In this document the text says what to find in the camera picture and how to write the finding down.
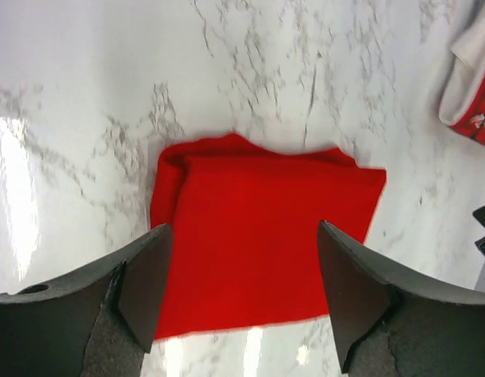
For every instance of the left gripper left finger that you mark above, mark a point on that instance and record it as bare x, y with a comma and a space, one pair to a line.
97, 320

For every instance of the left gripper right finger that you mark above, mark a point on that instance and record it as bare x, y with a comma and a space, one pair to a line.
390, 320

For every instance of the plain red t-shirt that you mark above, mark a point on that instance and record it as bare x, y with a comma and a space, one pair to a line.
244, 222

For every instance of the folded red Coca-Cola t-shirt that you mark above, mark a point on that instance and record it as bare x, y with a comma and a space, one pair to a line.
462, 106

